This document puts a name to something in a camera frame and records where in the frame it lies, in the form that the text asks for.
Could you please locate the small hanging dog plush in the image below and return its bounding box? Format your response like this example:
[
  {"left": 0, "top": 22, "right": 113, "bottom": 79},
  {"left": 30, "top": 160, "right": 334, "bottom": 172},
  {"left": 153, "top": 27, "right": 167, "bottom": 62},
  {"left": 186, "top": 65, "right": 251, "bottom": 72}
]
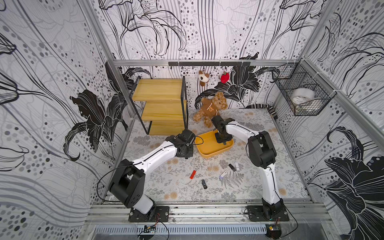
[{"left": 199, "top": 71, "right": 210, "bottom": 87}]

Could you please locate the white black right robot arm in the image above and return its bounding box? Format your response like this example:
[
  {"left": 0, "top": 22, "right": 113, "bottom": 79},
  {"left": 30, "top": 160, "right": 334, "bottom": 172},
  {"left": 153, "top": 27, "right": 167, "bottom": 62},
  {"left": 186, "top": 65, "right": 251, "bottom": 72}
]
[{"left": 212, "top": 116, "right": 286, "bottom": 221}]

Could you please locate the striped black white plush tail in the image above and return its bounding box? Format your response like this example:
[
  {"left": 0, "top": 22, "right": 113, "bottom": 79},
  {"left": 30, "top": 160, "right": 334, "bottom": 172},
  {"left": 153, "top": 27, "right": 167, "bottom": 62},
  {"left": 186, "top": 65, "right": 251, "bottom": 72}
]
[{"left": 246, "top": 104, "right": 278, "bottom": 120}]

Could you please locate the brown teddy bear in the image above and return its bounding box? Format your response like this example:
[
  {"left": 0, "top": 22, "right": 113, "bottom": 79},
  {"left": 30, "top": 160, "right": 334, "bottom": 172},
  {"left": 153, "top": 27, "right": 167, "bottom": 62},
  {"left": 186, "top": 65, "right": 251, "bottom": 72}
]
[{"left": 193, "top": 92, "right": 228, "bottom": 128}]

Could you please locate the red usb flash drive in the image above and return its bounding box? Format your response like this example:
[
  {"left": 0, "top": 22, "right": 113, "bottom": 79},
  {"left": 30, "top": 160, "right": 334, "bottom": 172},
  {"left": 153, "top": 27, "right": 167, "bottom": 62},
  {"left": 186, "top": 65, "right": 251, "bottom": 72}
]
[{"left": 190, "top": 170, "right": 197, "bottom": 180}]

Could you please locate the small green circuit board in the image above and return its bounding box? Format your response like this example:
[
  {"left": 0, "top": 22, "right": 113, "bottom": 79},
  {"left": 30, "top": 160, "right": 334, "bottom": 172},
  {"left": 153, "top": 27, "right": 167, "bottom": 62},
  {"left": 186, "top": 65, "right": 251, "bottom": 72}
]
[{"left": 143, "top": 226, "right": 157, "bottom": 234}]

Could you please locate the white slotted cable duct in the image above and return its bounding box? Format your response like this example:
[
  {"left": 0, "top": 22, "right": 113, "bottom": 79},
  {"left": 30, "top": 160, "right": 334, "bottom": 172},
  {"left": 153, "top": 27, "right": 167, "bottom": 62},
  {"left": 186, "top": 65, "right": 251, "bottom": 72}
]
[{"left": 94, "top": 224, "right": 267, "bottom": 236}]

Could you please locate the black wall hook rail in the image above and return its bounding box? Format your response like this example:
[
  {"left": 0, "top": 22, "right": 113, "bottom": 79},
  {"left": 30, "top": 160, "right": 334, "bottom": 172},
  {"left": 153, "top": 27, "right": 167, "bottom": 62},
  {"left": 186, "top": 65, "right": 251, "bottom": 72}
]
[{"left": 168, "top": 61, "right": 251, "bottom": 67}]

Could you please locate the red hanging strawberry plush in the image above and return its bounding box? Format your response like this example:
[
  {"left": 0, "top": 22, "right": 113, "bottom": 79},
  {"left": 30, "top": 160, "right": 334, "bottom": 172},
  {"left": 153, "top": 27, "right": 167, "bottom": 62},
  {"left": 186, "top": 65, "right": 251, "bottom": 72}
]
[{"left": 221, "top": 72, "right": 230, "bottom": 84}]

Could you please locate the dark black usb flash drive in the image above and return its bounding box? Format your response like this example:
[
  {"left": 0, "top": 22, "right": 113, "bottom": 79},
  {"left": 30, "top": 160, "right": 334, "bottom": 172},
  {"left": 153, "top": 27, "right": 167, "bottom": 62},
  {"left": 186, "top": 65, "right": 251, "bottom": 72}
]
[{"left": 229, "top": 164, "right": 237, "bottom": 172}]

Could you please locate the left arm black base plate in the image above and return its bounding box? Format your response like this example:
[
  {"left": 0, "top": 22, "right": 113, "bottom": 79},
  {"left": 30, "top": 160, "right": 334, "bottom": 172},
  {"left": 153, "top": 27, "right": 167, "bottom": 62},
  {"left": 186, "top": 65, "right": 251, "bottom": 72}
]
[{"left": 129, "top": 206, "right": 170, "bottom": 223}]

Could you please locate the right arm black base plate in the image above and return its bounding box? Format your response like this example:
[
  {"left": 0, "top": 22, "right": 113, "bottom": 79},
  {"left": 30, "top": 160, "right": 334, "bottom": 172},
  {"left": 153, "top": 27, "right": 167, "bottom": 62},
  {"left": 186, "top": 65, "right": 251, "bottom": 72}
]
[{"left": 244, "top": 205, "right": 290, "bottom": 223}]

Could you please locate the white tape roll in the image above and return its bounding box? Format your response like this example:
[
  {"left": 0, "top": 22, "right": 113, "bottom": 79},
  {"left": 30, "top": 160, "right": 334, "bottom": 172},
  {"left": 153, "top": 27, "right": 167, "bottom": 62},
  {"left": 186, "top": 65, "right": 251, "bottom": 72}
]
[{"left": 290, "top": 88, "right": 315, "bottom": 105}]

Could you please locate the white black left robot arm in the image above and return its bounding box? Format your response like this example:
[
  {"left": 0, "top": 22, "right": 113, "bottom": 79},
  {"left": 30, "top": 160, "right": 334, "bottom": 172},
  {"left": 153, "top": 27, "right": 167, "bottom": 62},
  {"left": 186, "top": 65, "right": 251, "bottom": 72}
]
[{"left": 108, "top": 129, "right": 196, "bottom": 218}]

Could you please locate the wooden shelf black metal frame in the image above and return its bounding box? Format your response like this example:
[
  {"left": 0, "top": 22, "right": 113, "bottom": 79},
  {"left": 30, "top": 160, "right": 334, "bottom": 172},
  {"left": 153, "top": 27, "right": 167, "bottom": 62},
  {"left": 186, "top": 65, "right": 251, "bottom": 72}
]
[{"left": 129, "top": 76, "right": 189, "bottom": 136}]

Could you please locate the yellow plastic storage box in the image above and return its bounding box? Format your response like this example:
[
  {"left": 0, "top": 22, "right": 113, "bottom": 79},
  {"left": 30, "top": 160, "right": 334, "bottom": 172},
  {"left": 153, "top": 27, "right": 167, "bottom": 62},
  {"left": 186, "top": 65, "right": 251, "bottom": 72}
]
[{"left": 195, "top": 130, "right": 234, "bottom": 159}]

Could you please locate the black wire wall basket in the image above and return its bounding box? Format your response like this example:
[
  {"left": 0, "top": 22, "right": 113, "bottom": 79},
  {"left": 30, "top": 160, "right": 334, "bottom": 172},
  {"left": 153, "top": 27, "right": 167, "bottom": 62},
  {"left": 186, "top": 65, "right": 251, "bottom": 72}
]
[{"left": 272, "top": 61, "right": 336, "bottom": 117}]

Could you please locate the black round connector box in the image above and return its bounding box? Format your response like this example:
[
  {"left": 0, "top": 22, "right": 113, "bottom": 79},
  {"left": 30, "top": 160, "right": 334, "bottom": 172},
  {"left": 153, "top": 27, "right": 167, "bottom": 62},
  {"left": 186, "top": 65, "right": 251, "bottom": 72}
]
[{"left": 266, "top": 224, "right": 282, "bottom": 240}]

